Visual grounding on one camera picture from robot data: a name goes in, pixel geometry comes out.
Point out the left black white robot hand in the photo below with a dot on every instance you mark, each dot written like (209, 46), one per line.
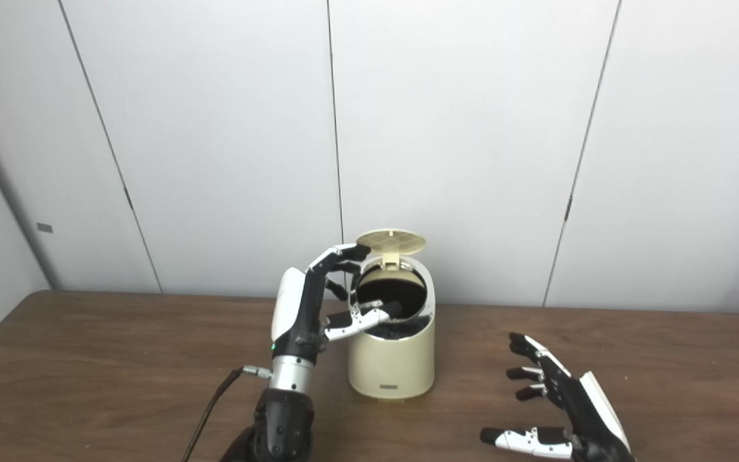
(302, 314)

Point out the small grey wall label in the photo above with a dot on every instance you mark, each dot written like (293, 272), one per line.
(45, 228)

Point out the cream-colored lidded bin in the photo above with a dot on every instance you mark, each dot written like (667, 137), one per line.
(392, 366)

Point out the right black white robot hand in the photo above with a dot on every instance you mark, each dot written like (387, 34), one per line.
(591, 423)

